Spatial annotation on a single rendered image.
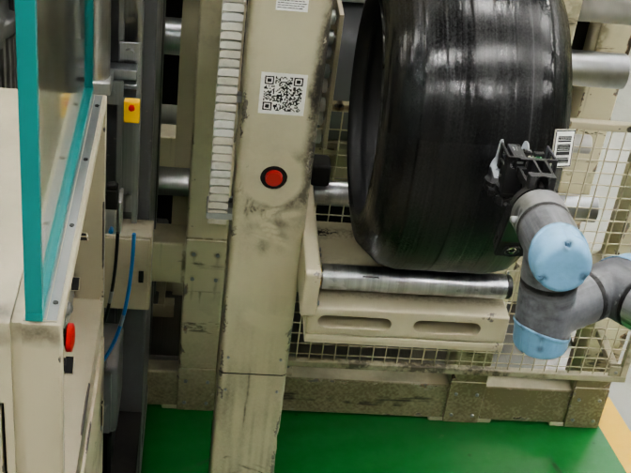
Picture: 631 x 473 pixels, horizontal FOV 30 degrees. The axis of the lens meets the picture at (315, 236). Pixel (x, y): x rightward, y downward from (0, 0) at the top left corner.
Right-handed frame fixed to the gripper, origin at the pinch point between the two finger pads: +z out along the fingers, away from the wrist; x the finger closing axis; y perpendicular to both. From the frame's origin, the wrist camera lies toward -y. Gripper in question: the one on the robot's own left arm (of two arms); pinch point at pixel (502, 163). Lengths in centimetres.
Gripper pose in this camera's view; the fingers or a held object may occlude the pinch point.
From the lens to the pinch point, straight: 180.4
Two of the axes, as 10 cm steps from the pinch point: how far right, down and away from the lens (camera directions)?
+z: -0.7, -4.7, 8.8
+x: -9.9, -0.7, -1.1
